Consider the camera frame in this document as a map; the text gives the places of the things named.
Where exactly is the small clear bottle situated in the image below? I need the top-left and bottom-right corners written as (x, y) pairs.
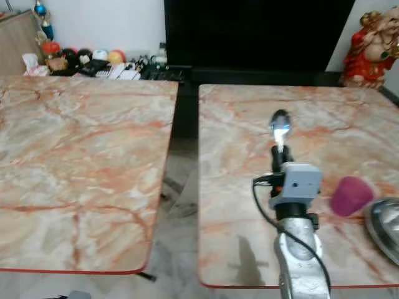
top-left (155, 42), bottom-right (168, 64)

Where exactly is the orange ball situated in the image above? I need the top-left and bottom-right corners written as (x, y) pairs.
top-left (108, 49), bottom-right (126, 65)

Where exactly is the pink plastic cup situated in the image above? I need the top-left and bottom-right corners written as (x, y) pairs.
top-left (330, 176), bottom-right (375, 218)

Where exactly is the white remote control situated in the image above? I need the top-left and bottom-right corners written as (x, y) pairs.
top-left (96, 62), bottom-right (142, 80)

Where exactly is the wooden cabinet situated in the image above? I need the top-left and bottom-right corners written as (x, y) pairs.
top-left (0, 9), bottom-right (46, 77)

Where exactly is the blue hanging ornament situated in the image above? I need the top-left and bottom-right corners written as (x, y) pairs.
top-left (34, 0), bottom-right (54, 41)

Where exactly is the red round ornament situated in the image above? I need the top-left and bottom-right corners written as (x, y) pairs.
top-left (42, 40), bottom-right (62, 57)

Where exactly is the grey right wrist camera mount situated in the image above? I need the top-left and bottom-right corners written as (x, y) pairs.
top-left (269, 163), bottom-right (324, 210)

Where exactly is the steel plate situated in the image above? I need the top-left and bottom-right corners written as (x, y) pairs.
top-left (364, 197), bottom-right (399, 267)

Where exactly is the red and gold figurine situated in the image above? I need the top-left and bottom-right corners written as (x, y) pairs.
top-left (340, 9), bottom-right (399, 90)

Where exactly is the silver metal spoon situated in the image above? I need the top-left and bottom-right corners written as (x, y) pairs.
top-left (269, 109), bottom-right (293, 153)

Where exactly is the black television screen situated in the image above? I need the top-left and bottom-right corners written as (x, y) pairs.
top-left (163, 0), bottom-right (357, 73)

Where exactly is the white crumpled tissue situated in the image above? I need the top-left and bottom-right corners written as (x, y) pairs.
top-left (22, 53), bottom-right (49, 76)

